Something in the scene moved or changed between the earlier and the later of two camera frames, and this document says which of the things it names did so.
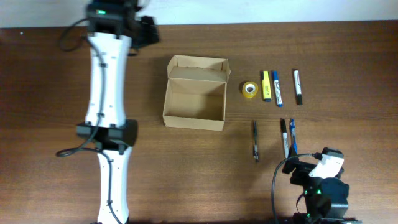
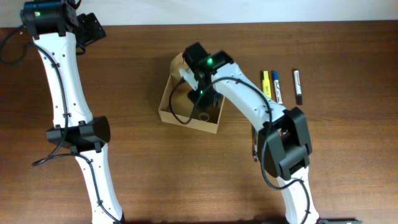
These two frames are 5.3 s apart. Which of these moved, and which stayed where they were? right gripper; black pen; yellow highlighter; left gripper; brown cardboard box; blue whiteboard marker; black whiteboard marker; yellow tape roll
Moved: right gripper; left gripper; yellow tape roll
Stayed: black whiteboard marker; yellow highlighter; blue whiteboard marker; brown cardboard box; black pen
